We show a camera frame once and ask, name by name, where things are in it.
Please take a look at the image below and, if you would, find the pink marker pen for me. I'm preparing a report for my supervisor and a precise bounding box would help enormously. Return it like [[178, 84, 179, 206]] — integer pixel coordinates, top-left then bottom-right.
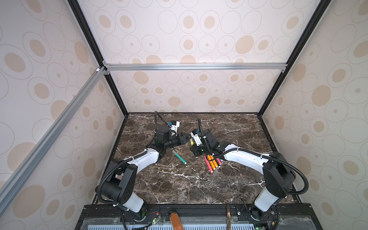
[[204, 155, 213, 173]]

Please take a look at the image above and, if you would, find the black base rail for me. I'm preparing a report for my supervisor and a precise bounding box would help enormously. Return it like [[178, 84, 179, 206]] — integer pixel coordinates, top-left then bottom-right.
[[75, 203, 322, 230]]

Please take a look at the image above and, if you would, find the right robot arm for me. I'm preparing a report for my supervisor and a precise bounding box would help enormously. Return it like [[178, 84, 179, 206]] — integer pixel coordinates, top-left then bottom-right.
[[190, 129, 309, 216]]

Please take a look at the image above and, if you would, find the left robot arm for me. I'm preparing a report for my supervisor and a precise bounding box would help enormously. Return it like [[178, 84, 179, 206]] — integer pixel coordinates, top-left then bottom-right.
[[95, 132, 190, 216]]

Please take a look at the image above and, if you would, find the horizontal aluminium rail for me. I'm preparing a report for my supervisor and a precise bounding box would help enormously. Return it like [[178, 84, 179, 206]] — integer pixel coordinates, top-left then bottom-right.
[[105, 62, 288, 71]]

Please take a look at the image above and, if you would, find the green marker pen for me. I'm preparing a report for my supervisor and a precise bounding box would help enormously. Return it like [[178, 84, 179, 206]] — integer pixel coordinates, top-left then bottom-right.
[[172, 150, 187, 165]]

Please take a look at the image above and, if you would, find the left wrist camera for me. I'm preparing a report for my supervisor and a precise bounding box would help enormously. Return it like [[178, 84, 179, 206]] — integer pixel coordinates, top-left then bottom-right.
[[155, 121, 180, 143]]

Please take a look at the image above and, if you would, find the diagonal aluminium rail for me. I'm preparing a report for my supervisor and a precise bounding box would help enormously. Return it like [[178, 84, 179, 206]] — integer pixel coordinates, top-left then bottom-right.
[[0, 67, 106, 215]]

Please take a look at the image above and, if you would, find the orange-brown handle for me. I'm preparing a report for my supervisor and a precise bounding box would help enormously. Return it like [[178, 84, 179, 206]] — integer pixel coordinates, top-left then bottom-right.
[[169, 212, 184, 230]]

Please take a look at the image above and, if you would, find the brown thin stick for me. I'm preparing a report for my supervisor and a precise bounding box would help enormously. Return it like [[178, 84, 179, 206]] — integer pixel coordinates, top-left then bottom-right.
[[226, 204, 232, 230]]

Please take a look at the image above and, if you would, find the orange marker pen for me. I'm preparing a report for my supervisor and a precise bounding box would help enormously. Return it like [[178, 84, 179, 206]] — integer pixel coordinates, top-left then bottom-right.
[[207, 155, 216, 171], [210, 155, 218, 169]]

